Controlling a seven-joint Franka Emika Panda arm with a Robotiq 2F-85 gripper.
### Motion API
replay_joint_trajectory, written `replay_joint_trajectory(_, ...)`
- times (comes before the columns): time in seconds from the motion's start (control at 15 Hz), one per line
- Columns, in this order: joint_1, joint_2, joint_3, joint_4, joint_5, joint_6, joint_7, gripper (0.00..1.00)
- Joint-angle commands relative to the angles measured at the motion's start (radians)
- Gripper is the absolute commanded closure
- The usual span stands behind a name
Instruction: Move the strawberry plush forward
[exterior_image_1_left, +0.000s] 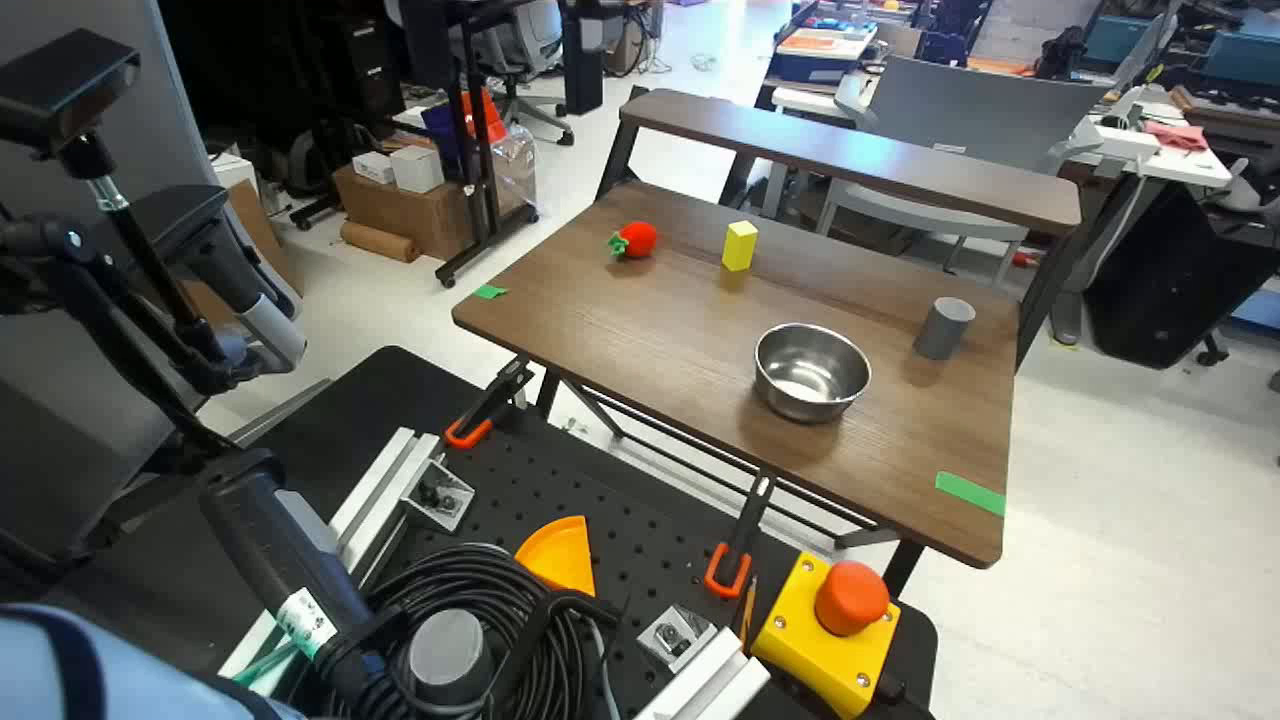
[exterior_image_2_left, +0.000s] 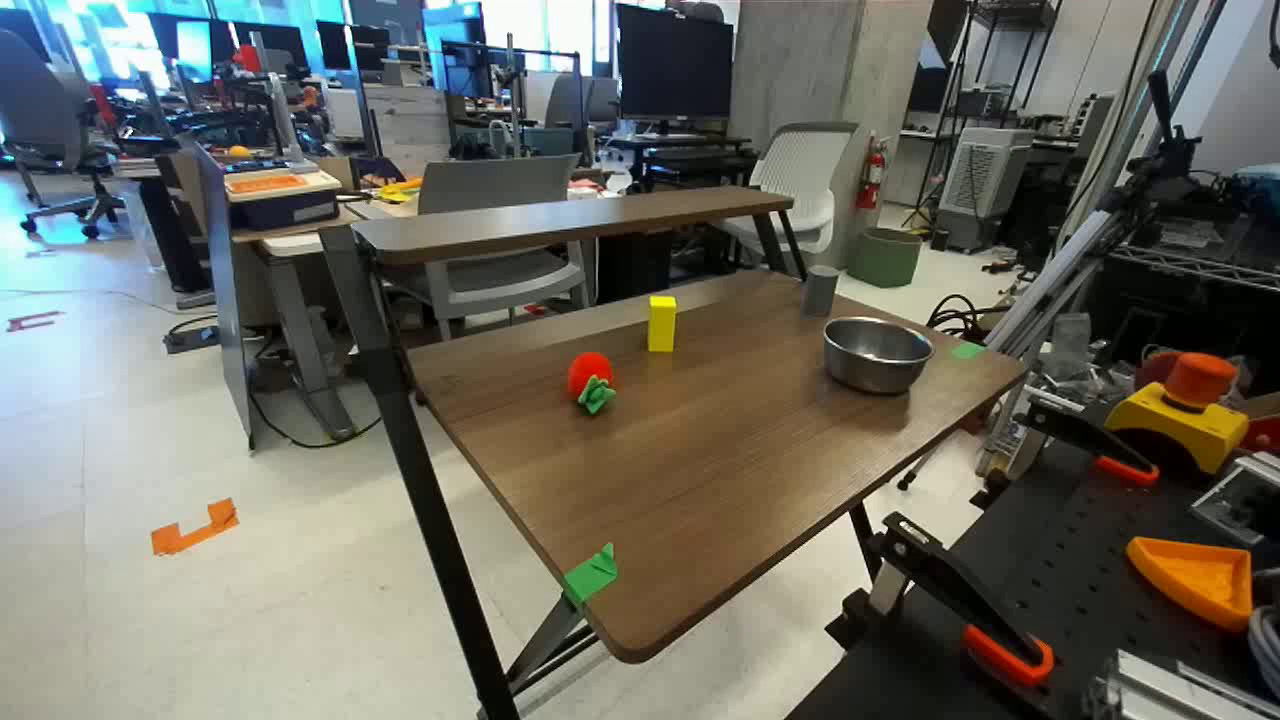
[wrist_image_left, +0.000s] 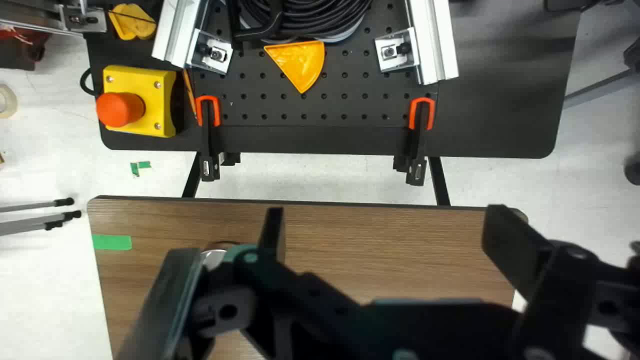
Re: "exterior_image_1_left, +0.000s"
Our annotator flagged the red strawberry plush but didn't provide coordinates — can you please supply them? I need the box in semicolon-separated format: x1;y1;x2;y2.
604;216;663;263

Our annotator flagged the brown wooden table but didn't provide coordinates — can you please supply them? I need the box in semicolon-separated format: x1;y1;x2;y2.
449;181;1025;571

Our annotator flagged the yellow block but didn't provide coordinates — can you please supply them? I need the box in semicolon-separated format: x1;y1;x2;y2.
719;216;764;280

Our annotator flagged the orange black clamp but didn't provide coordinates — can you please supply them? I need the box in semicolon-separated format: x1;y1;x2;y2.
439;353;535;457
698;472;779;605

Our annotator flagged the steel bowl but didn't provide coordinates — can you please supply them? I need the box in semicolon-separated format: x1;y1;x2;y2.
752;320;875;429

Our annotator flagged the orange wedge piece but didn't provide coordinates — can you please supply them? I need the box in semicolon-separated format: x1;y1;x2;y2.
512;512;599;600

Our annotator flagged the cardboard box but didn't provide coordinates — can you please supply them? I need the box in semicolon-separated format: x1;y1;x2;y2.
326;127;541;263

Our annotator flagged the gray cylinder cup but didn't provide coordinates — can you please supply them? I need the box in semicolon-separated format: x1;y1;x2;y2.
910;291;978;366

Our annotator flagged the yellow emergency stop box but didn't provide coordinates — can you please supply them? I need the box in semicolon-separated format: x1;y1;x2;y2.
752;550;905;720

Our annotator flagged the long green tape strip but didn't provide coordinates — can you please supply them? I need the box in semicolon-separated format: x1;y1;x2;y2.
931;470;1007;519

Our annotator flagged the black bag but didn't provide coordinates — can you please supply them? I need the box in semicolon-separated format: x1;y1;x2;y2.
1079;181;1280;371

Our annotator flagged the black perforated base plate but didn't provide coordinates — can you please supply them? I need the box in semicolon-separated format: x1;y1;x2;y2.
77;343;939;720

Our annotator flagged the aluminium rail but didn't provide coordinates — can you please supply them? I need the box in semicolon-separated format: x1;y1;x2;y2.
626;630;776;720
217;423;449;683

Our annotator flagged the black cable coil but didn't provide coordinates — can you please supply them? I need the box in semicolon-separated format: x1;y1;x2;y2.
282;535;625;720

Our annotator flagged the black camera on stand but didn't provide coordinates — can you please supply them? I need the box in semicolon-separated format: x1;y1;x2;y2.
0;30;142;160

